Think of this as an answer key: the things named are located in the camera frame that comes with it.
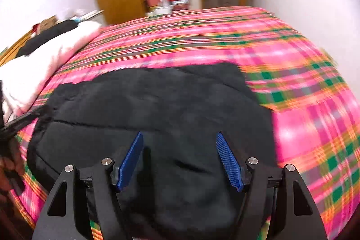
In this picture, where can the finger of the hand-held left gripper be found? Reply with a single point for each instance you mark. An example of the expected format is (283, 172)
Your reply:
(26, 117)

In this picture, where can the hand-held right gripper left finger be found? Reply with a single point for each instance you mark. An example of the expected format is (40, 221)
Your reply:
(130, 157)

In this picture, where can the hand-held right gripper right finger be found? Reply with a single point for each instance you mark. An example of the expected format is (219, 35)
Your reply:
(228, 162)

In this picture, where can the black fleece jacket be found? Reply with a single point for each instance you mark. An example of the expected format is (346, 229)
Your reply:
(157, 105)

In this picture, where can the person's left hand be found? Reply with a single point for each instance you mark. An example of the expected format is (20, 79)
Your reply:
(15, 157)

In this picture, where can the white pink fluffy blanket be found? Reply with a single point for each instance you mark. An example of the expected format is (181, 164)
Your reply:
(36, 68)

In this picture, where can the wooden bed headboard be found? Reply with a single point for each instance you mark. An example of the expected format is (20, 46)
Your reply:
(14, 50)

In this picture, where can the black garment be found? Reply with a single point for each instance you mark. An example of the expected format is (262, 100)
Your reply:
(47, 37)

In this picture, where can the pink plaid bed sheet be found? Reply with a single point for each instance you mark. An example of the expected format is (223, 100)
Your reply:
(295, 60)

